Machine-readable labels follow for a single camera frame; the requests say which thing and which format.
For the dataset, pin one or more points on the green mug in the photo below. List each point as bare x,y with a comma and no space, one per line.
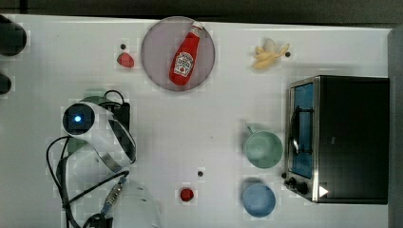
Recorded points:
262,148

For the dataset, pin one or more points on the large black cylinder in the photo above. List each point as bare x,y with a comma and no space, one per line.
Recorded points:
13,38

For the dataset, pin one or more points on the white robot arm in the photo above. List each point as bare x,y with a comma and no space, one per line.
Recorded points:
104,159

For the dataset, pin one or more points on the red tomato toy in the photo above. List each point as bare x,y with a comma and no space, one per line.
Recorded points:
186,194

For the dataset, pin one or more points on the peeled banana toy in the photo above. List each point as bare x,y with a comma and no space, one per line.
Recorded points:
267,54

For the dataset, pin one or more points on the blue bowl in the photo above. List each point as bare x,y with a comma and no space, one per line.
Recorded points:
258,200

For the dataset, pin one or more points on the small black cylinder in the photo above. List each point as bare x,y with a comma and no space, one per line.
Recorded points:
5,84

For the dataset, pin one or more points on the black toaster oven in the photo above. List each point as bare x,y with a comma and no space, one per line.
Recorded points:
337,139

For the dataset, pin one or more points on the grey round plate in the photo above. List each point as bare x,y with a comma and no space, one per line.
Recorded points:
160,44

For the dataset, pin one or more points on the red ketchup bottle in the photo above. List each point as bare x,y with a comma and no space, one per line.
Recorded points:
184,60

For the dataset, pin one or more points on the red strawberry toy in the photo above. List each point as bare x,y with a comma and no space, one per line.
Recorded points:
125,60

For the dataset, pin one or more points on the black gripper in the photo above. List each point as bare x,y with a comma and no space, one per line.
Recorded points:
121,113

